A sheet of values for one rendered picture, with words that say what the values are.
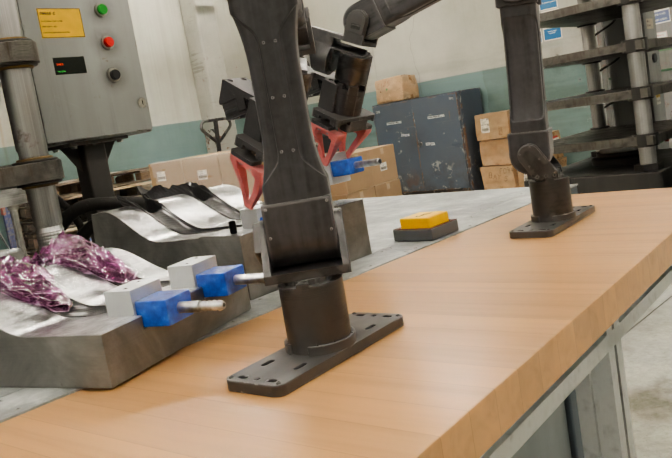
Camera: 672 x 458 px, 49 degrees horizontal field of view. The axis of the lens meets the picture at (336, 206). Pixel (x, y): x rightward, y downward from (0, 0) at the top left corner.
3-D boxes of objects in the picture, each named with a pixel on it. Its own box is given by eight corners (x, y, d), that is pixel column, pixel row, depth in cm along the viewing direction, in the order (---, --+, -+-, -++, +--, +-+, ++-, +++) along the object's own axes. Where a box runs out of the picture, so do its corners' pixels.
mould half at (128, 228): (372, 253, 117) (358, 170, 116) (251, 300, 98) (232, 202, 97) (186, 253, 151) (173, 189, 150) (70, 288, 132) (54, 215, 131)
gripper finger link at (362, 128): (311, 157, 133) (321, 108, 129) (337, 151, 138) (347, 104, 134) (339, 172, 129) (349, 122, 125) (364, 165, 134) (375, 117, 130)
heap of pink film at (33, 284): (154, 276, 95) (142, 217, 94) (49, 319, 79) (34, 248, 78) (13, 286, 107) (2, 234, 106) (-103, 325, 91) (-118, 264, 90)
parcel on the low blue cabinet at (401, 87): (421, 97, 847) (417, 72, 844) (403, 100, 824) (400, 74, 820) (393, 102, 877) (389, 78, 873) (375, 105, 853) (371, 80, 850)
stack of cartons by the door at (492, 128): (570, 182, 754) (560, 101, 745) (555, 188, 731) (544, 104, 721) (498, 187, 813) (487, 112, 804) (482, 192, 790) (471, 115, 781)
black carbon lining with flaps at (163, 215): (312, 220, 116) (302, 161, 115) (235, 244, 105) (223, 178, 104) (182, 226, 140) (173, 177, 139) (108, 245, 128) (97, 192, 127)
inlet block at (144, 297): (242, 322, 76) (232, 272, 76) (215, 339, 72) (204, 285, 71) (143, 326, 82) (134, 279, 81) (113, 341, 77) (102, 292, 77)
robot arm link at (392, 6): (334, 10, 120) (508, -88, 108) (352, 14, 128) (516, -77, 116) (364, 79, 120) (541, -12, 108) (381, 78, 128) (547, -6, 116)
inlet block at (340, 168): (391, 174, 128) (385, 143, 127) (373, 179, 124) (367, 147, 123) (336, 181, 137) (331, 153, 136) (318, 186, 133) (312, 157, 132)
